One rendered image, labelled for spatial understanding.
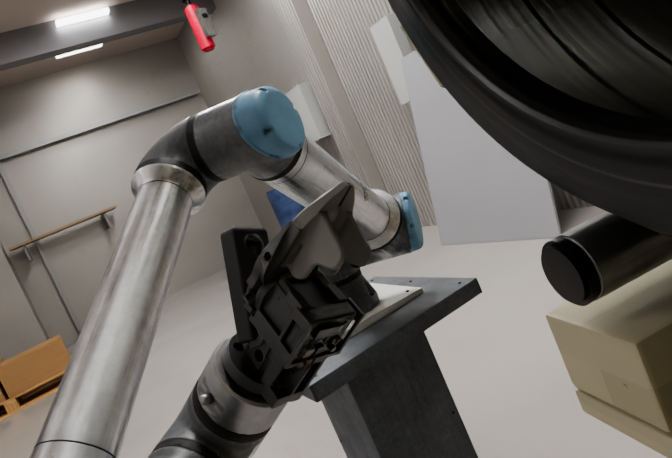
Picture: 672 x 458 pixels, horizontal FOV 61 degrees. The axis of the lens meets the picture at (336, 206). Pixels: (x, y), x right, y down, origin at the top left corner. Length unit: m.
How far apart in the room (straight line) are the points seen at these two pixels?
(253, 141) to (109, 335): 0.34
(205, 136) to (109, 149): 8.23
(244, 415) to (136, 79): 8.95
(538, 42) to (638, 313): 0.22
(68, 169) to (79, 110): 0.89
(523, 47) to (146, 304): 0.53
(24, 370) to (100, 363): 5.39
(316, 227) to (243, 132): 0.40
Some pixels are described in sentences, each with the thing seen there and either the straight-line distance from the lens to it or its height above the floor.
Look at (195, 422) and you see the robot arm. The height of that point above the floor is 0.84.
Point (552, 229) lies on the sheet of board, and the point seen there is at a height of 0.05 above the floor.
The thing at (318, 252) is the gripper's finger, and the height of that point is 0.95.
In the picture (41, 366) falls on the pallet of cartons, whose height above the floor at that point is 0.27.
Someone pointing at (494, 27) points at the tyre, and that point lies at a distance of 0.49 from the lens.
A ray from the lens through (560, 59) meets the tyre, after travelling 0.48.
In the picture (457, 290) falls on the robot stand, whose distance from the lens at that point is 1.41.
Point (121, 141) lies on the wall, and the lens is 9.15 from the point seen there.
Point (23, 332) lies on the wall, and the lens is 8.21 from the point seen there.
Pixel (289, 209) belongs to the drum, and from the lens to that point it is 6.22.
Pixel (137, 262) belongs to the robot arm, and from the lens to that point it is 0.79.
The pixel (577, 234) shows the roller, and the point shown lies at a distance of 0.38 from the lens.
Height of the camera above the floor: 1.03
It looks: 5 degrees down
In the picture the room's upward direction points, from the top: 24 degrees counter-clockwise
